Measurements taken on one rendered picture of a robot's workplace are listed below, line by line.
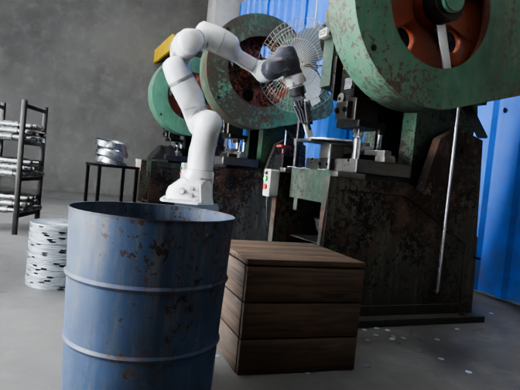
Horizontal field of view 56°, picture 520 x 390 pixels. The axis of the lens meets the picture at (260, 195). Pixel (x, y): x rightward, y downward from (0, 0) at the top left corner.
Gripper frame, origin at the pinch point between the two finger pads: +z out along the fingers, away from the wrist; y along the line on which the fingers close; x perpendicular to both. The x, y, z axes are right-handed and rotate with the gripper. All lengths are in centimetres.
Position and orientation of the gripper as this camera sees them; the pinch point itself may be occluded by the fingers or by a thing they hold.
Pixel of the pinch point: (308, 130)
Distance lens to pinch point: 228.1
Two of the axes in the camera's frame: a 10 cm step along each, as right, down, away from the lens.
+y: 4.3, 0.8, -9.0
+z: 2.8, 9.3, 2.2
